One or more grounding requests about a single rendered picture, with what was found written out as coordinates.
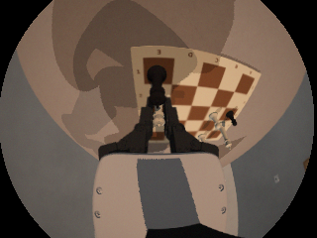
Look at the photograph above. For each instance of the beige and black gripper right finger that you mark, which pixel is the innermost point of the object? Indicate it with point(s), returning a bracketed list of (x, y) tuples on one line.
[(183, 141)]

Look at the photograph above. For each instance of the brown and tan chessboard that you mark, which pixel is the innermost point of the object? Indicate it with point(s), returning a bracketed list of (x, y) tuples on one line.
[(199, 83)]

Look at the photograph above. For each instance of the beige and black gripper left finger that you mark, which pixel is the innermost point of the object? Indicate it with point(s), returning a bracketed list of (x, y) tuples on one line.
[(136, 141)]

